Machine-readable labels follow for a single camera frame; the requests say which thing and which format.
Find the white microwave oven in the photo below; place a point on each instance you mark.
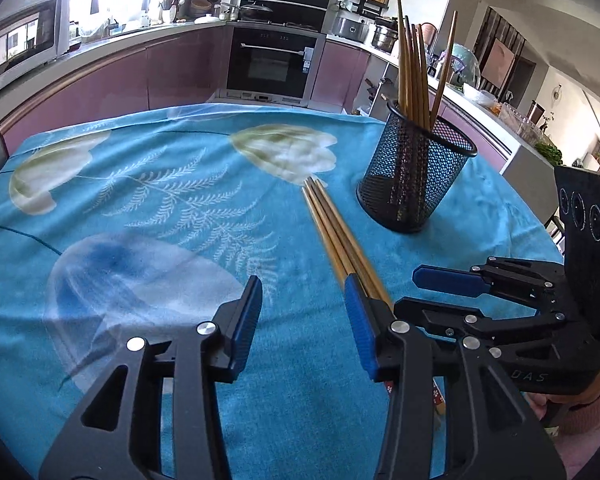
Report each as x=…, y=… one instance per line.
x=25, y=40

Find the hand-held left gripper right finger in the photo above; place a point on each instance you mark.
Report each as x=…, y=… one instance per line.
x=362, y=330

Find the steel steamer pot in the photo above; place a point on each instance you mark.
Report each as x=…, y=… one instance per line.
x=384, y=37

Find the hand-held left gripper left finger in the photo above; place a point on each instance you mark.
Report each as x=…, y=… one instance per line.
x=245, y=325

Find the long pink base cabinets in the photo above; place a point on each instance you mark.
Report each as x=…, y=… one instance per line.
x=130, y=80

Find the black wok with lid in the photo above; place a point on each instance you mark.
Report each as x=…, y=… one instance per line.
x=256, y=12

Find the person's right hand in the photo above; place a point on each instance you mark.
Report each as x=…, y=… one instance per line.
x=575, y=407

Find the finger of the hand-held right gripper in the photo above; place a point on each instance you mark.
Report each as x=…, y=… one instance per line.
x=450, y=280
x=430, y=317

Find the green leafy vegetables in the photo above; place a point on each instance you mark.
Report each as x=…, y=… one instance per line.
x=550, y=152

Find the blue floral tablecloth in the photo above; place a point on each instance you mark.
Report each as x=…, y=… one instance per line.
x=155, y=260

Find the silver rice cooker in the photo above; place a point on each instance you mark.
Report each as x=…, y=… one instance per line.
x=351, y=27

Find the white kitchen countertop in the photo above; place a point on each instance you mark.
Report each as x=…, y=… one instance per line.
x=80, y=60

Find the short pink base cabinets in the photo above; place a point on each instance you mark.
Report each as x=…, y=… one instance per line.
x=340, y=75

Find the pale green kitchen appliance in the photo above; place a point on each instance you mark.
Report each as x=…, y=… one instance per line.
x=465, y=65

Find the built-in black oven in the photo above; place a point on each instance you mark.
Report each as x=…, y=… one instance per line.
x=270, y=65

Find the clear plastic container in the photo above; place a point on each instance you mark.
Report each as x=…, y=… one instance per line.
x=525, y=125

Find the sunburst wall clock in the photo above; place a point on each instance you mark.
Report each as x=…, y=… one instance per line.
x=557, y=93

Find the brown travel tumbler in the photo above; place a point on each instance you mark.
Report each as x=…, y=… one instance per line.
x=535, y=112

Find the white bowl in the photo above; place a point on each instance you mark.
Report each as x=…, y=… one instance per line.
x=480, y=95

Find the pink thermos jug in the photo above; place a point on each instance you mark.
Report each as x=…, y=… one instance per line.
x=429, y=35

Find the black mesh holder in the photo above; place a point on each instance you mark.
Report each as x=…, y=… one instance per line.
x=415, y=170

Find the framed wall picture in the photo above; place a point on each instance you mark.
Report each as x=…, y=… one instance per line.
x=497, y=65

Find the bunch of wooden chopsticks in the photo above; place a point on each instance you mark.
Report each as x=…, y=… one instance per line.
x=410, y=70

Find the red-ended wooden chopstick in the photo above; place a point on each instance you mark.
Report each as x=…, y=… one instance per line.
x=352, y=232
x=337, y=230
x=325, y=230

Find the white pot lid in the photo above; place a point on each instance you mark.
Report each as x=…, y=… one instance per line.
x=207, y=19

